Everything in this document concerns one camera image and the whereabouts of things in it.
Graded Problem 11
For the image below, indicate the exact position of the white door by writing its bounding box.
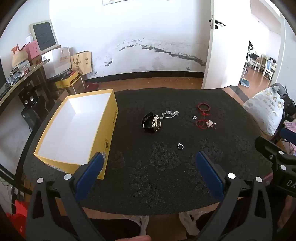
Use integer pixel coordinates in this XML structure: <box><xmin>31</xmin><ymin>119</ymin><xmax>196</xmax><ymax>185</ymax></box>
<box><xmin>201</xmin><ymin>0</ymin><xmax>252</xmax><ymax>90</ymax></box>

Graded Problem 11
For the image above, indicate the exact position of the person's left hand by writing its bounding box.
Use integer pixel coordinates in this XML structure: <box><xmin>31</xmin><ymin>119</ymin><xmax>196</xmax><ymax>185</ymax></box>
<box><xmin>120</xmin><ymin>235</ymin><xmax>152</xmax><ymax>241</ymax></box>

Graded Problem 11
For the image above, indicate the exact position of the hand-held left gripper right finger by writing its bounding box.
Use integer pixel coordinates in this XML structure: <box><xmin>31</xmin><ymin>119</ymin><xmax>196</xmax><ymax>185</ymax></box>
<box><xmin>195</xmin><ymin>151</ymin><xmax>281</xmax><ymax>241</ymax></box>

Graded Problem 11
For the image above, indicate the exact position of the brown paper bag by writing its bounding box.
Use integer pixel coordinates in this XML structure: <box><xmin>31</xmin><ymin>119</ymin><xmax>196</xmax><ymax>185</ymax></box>
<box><xmin>70</xmin><ymin>51</ymin><xmax>92</xmax><ymax>75</ymax></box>

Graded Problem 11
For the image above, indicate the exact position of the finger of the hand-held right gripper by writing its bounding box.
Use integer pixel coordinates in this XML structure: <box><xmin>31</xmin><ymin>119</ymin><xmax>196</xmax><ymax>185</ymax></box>
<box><xmin>254</xmin><ymin>136</ymin><xmax>296</xmax><ymax>170</ymax></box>

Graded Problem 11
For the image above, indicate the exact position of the yellow cardboard box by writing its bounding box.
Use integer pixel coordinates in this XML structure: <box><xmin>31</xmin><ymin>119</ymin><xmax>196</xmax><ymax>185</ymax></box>
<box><xmin>33</xmin><ymin>89</ymin><xmax>119</xmax><ymax>180</ymax></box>

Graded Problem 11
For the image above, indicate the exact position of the red bead bracelet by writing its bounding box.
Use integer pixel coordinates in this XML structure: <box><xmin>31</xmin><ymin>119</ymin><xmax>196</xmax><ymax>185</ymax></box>
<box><xmin>198</xmin><ymin>103</ymin><xmax>211</xmax><ymax>116</ymax></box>

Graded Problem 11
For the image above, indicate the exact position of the black speaker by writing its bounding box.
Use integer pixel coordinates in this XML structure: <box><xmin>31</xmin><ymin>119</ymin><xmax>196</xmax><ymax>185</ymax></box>
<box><xmin>18</xmin><ymin>89</ymin><xmax>38</xmax><ymax>108</ymax></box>

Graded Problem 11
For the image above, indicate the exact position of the red bag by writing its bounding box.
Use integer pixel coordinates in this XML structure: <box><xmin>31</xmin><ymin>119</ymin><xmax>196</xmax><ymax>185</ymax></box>
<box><xmin>7</xmin><ymin>200</ymin><xmax>27</xmax><ymax>239</ymax></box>

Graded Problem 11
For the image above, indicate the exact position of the red string charm bracelet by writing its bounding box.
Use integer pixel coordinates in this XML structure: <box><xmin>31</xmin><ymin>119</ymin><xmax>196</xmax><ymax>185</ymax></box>
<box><xmin>196</xmin><ymin>119</ymin><xmax>216</xmax><ymax>130</ymax></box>

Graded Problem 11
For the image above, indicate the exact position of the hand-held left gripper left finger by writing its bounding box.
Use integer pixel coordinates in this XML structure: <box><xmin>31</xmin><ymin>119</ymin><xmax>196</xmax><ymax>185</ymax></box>
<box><xmin>26</xmin><ymin>152</ymin><xmax>107</xmax><ymax>241</ymax></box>

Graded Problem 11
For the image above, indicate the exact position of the white paper bag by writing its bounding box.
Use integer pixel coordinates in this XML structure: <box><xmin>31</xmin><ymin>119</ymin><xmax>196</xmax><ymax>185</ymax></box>
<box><xmin>42</xmin><ymin>47</ymin><xmax>71</xmax><ymax>79</ymax></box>

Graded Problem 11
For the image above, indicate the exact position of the beige woven bag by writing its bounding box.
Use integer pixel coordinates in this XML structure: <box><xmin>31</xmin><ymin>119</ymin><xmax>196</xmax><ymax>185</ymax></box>
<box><xmin>11</xmin><ymin>50</ymin><xmax>28</xmax><ymax>67</ymax></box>

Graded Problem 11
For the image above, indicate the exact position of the white bag with yellow print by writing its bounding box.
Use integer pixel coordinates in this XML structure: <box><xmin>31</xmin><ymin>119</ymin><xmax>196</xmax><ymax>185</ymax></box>
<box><xmin>243</xmin><ymin>86</ymin><xmax>285</xmax><ymax>136</ymax></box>

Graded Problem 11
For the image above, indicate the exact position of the black desk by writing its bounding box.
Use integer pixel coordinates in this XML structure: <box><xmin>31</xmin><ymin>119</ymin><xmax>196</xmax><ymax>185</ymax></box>
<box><xmin>0</xmin><ymin>59</ymin><xmax>50</xmax><ymax>116</ymax></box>

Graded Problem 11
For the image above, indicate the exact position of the black floral tablecloth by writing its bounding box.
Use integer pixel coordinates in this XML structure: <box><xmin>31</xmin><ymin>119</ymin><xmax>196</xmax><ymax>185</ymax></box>
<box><xmin>23</xmin><ymin>88</ymin><xmax>275</xmax><ymax>215</ymax></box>

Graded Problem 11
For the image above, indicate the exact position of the white wooden chair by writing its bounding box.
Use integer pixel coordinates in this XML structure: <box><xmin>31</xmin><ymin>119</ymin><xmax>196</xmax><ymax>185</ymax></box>
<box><xmin>261</xmin><ymin>54</ymin><xmax>274</xmax><ymax>80</ymax></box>

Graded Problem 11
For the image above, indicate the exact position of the silver chain necklace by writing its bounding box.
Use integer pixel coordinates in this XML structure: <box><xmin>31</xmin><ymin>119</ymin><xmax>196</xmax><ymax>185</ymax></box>
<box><xmin>159</xmin><ymin>111</ymin><xmax>179</xmax><ymax>120</ymax></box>

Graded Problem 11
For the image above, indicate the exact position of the white plastic bag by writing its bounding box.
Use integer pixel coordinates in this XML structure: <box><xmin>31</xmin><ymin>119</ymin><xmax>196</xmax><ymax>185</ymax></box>
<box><xmin>179</xmin><ymin>210</ymin><xmax>200</xmax><ymax>235</ymax></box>
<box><xmin>122</xmin><ymin>214</ymin><xmax>149</xmax><ymax>235</ymax></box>

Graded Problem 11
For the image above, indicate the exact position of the black wrist watch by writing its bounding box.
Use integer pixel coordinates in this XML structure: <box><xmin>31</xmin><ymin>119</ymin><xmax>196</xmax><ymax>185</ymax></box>
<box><xmin>142</xmin><ymin>111</ymin><xmax>162</xmax><ymax>133</ymax></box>

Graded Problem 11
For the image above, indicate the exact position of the cream framed dark screen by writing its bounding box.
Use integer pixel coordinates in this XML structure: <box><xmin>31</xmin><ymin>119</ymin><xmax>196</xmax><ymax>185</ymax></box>
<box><xmin>29</xmin><ymin>20</ymin><xmax>59</xmax><ymax>52</ymax></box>

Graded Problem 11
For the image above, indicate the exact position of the flat yellow box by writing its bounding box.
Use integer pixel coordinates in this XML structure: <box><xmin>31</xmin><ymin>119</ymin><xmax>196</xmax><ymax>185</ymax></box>
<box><xmin>55</xmin><ymin>71</ymin><xmax>80</xmax><ymax>88</ymax></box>

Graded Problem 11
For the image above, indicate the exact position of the pink gift box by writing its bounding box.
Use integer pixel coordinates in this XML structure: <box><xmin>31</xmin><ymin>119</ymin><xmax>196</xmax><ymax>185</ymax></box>
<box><xmin>24</xmin><ymin>40</ymin><xmax>38</xmax><ymax>59</ymax></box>

